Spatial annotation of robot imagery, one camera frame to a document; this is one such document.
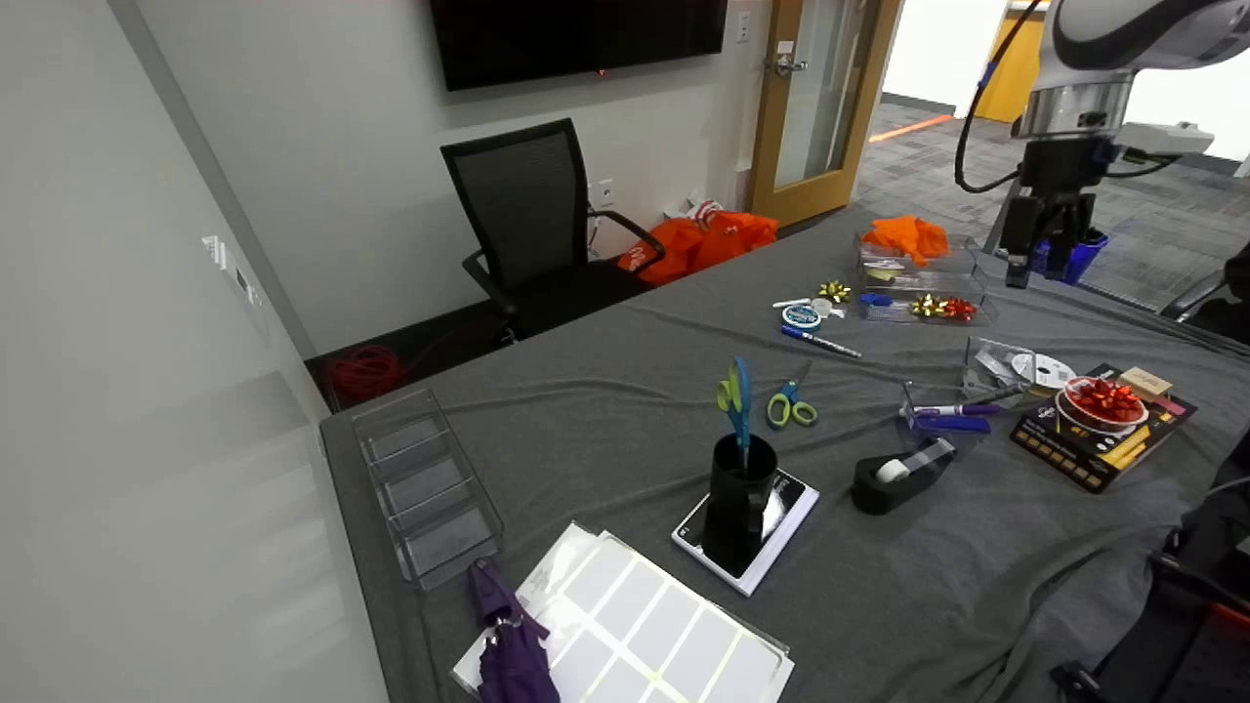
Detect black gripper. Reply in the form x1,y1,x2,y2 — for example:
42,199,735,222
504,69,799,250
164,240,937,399
1002,133,1112,294

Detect purple marker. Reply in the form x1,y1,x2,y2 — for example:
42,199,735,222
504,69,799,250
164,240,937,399
904,402,1002,438

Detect large clear plastic container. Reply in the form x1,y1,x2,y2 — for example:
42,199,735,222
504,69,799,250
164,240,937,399
852,231,990,323

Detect small clear plastic container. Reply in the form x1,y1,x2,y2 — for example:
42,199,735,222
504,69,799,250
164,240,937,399
896,370,1015,442

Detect blue bin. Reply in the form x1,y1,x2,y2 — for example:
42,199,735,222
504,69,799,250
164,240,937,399
1033,228,1112,288

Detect red and yellow toy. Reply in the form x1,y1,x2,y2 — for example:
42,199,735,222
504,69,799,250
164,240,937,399
905,294,980,327

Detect white tape roll in wrapper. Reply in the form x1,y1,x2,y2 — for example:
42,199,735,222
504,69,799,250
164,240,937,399
1012,349,1082,395

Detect orange cloth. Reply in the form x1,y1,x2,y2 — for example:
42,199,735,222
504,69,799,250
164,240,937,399
862,214,959,271

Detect small blue item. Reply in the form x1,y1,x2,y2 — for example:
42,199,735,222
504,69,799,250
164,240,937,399
857,288,916,319

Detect beige card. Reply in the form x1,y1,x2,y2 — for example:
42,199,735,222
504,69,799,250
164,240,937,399
1119,365,1177,399

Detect yellow wooden door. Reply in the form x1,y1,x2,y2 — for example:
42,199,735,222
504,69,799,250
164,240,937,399
968,9,1054,129

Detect black chair back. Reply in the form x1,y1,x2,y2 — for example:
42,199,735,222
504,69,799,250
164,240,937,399
1161,250,1250,353

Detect black and yellow box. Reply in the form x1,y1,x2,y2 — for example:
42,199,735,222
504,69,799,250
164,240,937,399
1007,367,1198,498

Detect blue and white pen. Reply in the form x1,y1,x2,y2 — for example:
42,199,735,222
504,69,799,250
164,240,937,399
778,319,866,365

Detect white and blue tape roll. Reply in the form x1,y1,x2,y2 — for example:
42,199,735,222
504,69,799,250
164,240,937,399
770,294,849,333

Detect black tape dispenser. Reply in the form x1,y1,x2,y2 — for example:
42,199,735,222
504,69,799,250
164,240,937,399
849,435,963,516

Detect wooden glass door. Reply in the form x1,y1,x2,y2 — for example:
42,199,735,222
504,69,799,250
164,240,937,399
746,0,905,231

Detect orange bag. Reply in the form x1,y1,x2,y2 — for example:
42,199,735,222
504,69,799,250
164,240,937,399
619,207,784,294

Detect white tablet slab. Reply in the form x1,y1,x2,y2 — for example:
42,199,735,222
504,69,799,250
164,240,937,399
667,465,825,602

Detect black pen cup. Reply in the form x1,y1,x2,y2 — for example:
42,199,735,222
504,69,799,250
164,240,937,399
700,429,780,580

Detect black and red stand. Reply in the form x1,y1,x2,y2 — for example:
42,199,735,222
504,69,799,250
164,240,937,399
1050,435,1250,703

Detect grey tablecloth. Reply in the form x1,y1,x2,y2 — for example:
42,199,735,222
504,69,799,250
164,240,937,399
317,205,1250,703

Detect black mesh office chair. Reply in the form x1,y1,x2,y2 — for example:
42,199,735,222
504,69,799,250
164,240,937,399
439,116,667,343

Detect white ice cube tray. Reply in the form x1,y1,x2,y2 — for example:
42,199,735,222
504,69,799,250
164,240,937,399
451,521,799,703

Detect clear plastic tray organizer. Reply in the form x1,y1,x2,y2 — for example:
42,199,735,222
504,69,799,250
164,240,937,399
353,402,509,594

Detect purple cloth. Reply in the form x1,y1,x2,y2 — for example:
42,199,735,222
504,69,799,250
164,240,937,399
466,560,567,703

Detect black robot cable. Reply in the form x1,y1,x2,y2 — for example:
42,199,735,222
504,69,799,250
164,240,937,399
948,0,1050,199

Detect green handled scissors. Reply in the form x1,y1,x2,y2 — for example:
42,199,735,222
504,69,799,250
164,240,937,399
763,375,825,435

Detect black wall television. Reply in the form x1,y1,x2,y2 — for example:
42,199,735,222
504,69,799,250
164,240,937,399
426,0,730,95

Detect white wall fitting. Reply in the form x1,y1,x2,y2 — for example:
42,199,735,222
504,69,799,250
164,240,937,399
201,231,263,306

